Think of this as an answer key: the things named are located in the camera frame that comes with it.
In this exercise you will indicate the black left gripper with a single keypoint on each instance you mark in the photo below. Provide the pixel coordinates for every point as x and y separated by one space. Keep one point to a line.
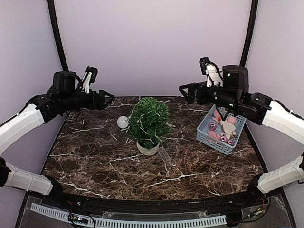
94 95

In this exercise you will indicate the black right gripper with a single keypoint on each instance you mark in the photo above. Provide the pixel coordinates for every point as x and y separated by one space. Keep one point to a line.
193 87

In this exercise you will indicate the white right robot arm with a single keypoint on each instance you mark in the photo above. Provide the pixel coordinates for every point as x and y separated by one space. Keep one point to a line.
290 127

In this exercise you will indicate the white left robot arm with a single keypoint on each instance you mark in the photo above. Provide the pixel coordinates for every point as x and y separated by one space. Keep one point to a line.
15 131

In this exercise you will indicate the small green christmas tree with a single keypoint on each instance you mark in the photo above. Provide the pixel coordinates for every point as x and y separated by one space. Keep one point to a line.
149 122

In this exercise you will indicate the white tree pot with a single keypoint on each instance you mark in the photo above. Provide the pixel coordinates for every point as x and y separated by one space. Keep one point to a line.
147 152

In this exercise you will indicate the pink bow ornament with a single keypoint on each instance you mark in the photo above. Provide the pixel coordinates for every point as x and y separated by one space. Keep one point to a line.
216 116

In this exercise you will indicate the blue plastic basket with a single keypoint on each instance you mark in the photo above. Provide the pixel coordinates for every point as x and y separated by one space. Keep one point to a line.
217 139

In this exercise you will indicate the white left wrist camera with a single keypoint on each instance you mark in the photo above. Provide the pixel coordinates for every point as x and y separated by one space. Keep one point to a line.
87 79

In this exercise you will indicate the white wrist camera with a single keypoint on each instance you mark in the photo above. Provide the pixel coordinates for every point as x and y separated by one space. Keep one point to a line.
210 69
87 79

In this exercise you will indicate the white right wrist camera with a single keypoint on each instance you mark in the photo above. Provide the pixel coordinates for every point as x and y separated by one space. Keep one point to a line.
210 69

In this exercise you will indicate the white cable duct strip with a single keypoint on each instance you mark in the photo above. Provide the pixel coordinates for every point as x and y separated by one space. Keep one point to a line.
97 222

